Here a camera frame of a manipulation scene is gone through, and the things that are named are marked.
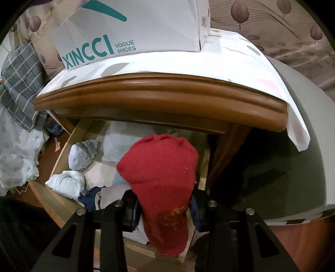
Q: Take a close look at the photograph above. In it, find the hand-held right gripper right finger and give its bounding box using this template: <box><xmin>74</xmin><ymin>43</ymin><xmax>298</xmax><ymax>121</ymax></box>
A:
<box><xmin>190</xmin><ymin>188</ymin><xmax>307</xmax><ymax>272</ymax></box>

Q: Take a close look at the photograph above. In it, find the white drawer liner paper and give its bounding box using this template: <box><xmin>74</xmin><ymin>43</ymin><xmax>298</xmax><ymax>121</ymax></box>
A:
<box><xmin>81</xmin><ymin>157</ymin><xmax>126</xmax><ymax>189</ymax></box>

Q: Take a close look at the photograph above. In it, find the brown wooden nightstand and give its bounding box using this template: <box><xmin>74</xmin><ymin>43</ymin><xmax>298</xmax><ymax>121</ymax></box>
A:
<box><xmin>33</xmin><ymin>72</ymin><xmax>288</xmax><ymax>189</ymax></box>

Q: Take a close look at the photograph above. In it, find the clear folded plastic bag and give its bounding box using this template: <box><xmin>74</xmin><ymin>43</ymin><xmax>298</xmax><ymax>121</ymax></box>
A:
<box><xmin>103</xmin><ymin>122</ymin><xmax>149</xmax><ymax>163</ymax></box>

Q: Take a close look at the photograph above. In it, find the light grey cloth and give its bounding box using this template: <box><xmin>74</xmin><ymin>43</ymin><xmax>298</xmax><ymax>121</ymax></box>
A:
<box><xmin>95</xmin><ymin>183</ymin><xmax>129</xmax><ymax>210</ymax></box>

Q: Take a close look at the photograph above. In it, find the red sock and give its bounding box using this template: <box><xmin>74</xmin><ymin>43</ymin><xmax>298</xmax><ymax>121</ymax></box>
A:
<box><xmin>116</xmin><ymin>133</ymin><xmax>199</xmax><ymax>257</ymax></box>

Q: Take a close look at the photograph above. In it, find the striped white grey sock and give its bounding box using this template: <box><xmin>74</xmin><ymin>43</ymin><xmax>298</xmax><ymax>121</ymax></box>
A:
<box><xmin>68</xmin><ymin>140</ymin><xmax>100</xmax><ymax>172</ymax></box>

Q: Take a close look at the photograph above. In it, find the white shoe box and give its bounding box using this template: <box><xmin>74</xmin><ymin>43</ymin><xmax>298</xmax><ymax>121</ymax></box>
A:
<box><xmin>51</xmin><ymin>0</ymin><xmax>211</xmax><ymax>71</ymax></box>

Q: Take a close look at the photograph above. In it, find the grey plaid pillow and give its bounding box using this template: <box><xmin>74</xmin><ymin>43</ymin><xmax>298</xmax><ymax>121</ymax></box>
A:
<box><xmin>1</xmin><ymin>43</ymin><xmax>49</xmax><ymax>131</ymax></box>

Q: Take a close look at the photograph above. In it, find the dark blue packet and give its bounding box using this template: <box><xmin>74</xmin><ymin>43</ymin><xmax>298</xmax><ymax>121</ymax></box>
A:
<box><xmin>46</xmin><ymin>115</ymin><xmax>63</xmax><ymax>136</ymax></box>

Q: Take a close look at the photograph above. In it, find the grey mattress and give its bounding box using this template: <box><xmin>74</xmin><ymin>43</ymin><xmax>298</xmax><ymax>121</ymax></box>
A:
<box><xmin>236</xmin><ymin>56</ymin><xmax>335</xmax><ymax>225</ymax></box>

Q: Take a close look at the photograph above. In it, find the white rolled cloth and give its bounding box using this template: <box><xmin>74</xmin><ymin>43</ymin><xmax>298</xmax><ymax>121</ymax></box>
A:
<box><xmin>45</xmin><ymin>170</ymin><xmax>87</xmax><ymax>198</ymax></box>

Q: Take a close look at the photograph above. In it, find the white sheer leaf-print fabric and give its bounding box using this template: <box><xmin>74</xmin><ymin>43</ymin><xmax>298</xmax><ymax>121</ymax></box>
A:
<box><xmin>0</xmin><ymin>84</ymin><xmax>48</xmax><ymax>195</ymax></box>

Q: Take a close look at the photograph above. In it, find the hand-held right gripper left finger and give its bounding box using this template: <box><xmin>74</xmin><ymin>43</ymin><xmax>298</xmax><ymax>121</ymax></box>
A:
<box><xmin>29</xmin><ymin>190</ymin><xmax>143</xmax><ymax>272</ymax></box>

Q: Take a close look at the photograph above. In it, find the wooden drawer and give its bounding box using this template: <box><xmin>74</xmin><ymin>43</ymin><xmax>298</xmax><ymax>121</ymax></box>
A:
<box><xmin>27</xmin><ymin>118</ymin><xmax>211</xmax><ymax>264</ymax></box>

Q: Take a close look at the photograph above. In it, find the navy blue cloth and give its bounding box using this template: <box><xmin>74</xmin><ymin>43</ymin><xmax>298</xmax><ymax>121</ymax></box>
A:
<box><xmin>78</xmin><ymin>186</ymin><xmax>106</xmax><ymax>211</ymax></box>

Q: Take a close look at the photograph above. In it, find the white patterned table cover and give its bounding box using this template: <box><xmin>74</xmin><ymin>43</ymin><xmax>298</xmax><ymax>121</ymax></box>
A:
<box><xmin>35</xmin><ymin>27</ymin><xmax>311</xmax><ymax>152</ymax></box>

